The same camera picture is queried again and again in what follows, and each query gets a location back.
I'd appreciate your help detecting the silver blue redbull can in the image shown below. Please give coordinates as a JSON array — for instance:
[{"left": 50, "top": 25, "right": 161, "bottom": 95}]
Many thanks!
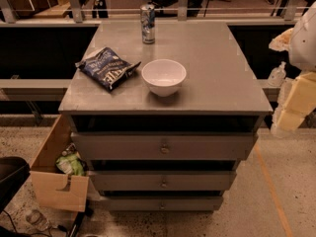
[{"left": 140, "top": 4, "right": 155, "bottom": 44}]

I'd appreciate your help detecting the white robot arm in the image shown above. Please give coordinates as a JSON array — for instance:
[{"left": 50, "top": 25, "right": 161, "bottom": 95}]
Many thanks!
[{"left": 269, "top": 2, "right": 316, "bottom": 137}]

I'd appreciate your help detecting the clear sanitizer bottle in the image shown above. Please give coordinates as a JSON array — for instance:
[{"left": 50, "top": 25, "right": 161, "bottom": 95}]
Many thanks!
[{"left": 268, "top": 61, "right": 286, "bottom": 87}]

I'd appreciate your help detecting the white ceramic bowl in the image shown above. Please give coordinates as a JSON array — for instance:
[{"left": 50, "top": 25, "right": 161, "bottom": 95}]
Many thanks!
[{"left": 141, "top": 59, "right": 187, "bottom": 97}]

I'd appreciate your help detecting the blue chips bag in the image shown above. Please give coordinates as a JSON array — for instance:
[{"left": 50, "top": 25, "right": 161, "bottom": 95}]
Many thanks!
[{"left": 75, "top": 47, "right": 141, "bottom": 92}]

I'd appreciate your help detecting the green snack bag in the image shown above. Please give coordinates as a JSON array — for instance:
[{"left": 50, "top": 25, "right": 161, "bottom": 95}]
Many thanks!
[{"left": 55, "top": 153, "right": 85, "bottom": 176}]

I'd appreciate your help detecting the wooden side drawer box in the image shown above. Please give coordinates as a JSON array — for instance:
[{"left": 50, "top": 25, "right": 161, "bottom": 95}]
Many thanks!
[{"left": 31, "top": 116, "right": 89, "bottom": 212}]

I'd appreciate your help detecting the clear plastic bottle on floor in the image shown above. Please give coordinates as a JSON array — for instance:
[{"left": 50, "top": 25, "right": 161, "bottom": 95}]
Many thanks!
[{"left": 26, "top": 209, "right": 50, "bottom": 232}]

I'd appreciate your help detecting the black chair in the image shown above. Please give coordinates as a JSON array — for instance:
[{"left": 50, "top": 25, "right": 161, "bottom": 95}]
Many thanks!
[{"left": 0, "top": 156, "right": 30, "bottom": 212}]

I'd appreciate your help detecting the grey metal railing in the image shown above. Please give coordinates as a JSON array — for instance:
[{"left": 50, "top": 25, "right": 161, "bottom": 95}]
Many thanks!
[{"left": 1, "top": 0, "right": 312, "bottom": 23}]

